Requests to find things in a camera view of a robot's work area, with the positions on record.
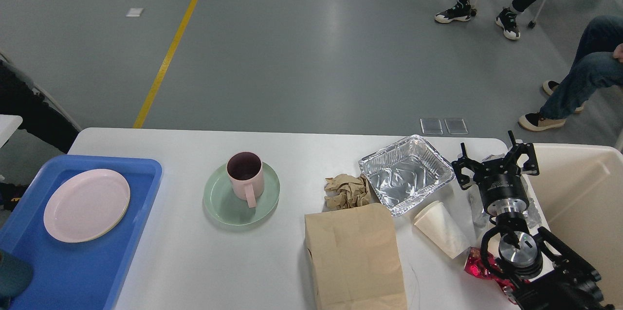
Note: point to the floor socket plate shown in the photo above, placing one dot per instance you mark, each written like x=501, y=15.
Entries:
x=431, y=126
x=456, y=126

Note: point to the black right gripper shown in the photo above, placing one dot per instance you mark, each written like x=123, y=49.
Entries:
x=502, y=192

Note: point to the blue plastic tray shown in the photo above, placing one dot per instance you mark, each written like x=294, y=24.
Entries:
x=78, y=276

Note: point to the floor socket plate right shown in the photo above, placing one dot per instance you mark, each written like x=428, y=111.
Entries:
x=456, y=126

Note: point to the person in blue jeans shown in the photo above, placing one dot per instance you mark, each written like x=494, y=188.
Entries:
x=597, y=64

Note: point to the seated person in black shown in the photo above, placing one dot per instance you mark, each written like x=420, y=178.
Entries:
x=39, y=118

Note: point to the white paper on floor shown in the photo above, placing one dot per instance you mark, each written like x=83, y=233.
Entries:
x=134, y=12

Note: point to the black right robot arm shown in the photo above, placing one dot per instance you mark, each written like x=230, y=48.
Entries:
x=545, y=273

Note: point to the dark green mug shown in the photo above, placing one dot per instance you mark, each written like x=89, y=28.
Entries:
x=15, y=275

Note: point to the white paper cup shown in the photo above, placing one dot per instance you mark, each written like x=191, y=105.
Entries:
x=437, y=224

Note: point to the green plate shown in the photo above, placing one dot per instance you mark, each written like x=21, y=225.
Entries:
x=222, y=204

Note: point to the red foil wrapper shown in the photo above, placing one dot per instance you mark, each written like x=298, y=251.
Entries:
x=475, y=267

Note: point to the pink plate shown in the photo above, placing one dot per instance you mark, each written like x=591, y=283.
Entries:
x=87, y=206

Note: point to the pink mug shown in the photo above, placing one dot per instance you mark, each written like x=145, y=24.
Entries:
x=245, y=172

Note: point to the aluminium foil tray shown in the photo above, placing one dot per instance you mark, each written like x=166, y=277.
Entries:
x=405, y=173

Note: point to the crumpled brown paper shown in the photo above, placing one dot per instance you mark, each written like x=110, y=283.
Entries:
x=345, y=191

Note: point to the floor socket plate left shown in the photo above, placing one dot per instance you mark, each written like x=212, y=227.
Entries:
x=431, y=126

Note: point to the brown paper bag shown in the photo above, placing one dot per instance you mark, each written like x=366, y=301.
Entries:
x=355, y=260

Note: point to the beige plastic bin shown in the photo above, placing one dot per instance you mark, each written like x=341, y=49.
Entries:
x=580, y=191

